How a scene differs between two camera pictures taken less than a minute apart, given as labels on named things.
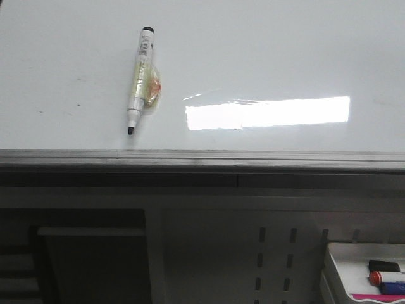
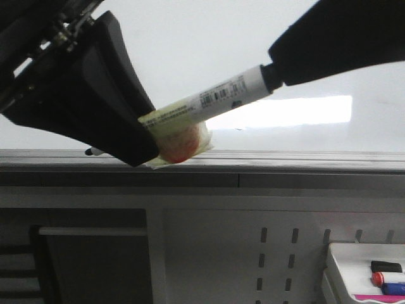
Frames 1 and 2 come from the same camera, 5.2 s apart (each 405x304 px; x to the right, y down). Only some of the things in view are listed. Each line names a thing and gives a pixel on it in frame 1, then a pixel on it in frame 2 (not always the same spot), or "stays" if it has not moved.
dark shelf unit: (74, 256) stays
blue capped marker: (392, 288) stays
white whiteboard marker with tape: (147, 83) → (181, 130)
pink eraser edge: (388, 297) stays
